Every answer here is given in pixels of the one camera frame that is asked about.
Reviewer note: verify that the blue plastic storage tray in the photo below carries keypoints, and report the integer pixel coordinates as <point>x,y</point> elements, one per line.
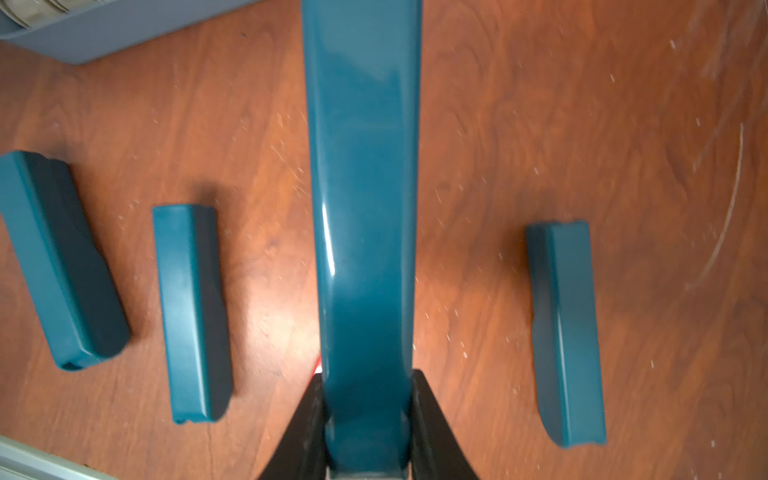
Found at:
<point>96,31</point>

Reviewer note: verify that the teal pliers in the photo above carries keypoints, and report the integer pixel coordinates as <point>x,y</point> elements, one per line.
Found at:
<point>569,389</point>
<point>362,69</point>
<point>67,277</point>
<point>194,316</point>

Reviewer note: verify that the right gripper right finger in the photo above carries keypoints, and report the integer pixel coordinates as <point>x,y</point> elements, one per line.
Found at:
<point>434,450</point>

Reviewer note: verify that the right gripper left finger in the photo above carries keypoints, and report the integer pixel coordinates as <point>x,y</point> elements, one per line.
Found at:
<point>301,453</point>

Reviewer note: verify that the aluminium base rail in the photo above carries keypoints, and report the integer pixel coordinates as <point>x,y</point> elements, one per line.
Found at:
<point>20,461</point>

